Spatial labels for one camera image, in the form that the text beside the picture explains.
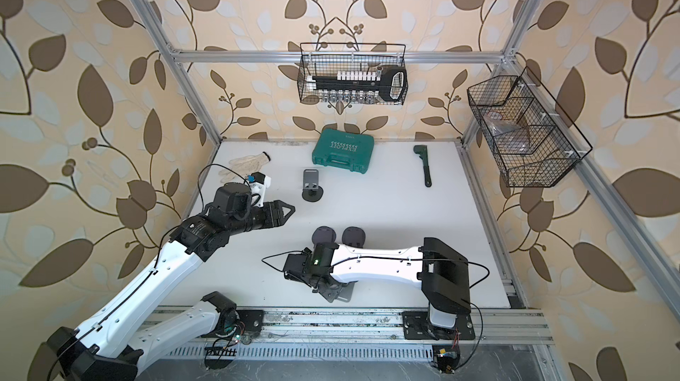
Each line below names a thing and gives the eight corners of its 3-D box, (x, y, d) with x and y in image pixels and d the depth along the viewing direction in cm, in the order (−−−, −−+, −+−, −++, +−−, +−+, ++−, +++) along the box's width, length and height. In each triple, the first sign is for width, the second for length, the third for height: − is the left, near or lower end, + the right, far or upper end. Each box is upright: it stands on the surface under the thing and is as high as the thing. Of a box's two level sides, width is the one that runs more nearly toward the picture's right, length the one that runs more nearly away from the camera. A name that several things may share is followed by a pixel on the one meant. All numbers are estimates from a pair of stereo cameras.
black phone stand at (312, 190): (303, 201, 103) (300, 188, 96) (306, 182, 109) (303, 168, 102) (322, 201, 103) (320, 188, 96) (324, 182, 109) (322, 168, 102)
